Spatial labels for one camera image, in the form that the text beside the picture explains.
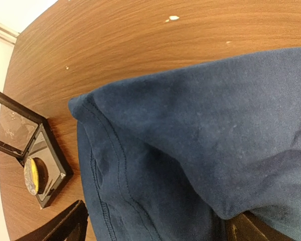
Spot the black brooch display box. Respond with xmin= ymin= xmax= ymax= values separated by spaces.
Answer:
xmin=0 ymin=92 xmax=73 ymax=208

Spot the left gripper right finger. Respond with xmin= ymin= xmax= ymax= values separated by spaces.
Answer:
xmin=225 ymin=211 xmax=293 ymax=241

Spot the navy white clothing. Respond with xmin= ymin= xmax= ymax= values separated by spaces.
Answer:
xmin=69 ymin=48 xmax=301 ymax=240

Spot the starry night round brooch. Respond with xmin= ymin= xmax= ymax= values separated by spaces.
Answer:
xmin=24 ymin=158 xmax=40 ymax=195

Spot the left aluminium frame post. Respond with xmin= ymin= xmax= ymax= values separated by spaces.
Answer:
xmin=0 ymin=23 xmax=19 ymax=45

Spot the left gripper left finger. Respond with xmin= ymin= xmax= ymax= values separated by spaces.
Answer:
xmin=18 ymin=200 xmax=88 ymax=241

